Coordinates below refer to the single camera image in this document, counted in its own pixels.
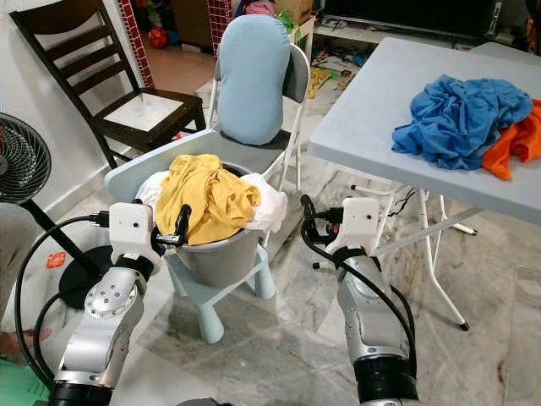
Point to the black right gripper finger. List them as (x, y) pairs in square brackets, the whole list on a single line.
[(308, 215)]

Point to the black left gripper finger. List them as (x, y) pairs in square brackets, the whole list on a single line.
[(183, 223)]

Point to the yellow garment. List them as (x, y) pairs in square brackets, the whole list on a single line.
[(207, 199)]

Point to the blue garment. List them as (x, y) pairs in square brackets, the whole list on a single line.
[(461, 118)]

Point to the white garment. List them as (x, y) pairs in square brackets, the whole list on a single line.
[(272, 207)]

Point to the grey laundry bucket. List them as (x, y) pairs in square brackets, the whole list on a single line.
[(220, 262)]

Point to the light blue child chair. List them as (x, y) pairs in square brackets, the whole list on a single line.
[(139, 169)]

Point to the dark wooden chair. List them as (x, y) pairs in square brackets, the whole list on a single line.
[(148, 110)]

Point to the grey folding table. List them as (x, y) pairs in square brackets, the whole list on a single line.
[(372, 110)]

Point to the grey folding chair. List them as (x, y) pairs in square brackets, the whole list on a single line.
[(298, 80)]

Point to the light blue cushion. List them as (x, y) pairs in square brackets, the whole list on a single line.
[(252, 80)]

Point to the black standing fan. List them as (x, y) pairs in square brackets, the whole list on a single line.
[(21, 161)]

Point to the green plastic basket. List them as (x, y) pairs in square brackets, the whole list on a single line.
[(21, 385)]

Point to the orange garment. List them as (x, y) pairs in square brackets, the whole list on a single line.
[(520, 139)]

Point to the black television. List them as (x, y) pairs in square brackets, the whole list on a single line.
[(410, 15)]

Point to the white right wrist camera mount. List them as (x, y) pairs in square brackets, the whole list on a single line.
[(360, 223)]

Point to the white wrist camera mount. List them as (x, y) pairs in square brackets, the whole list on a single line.
[(129, 228), (360, 223)]

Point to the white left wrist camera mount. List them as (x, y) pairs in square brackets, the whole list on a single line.
[(129, 228)]

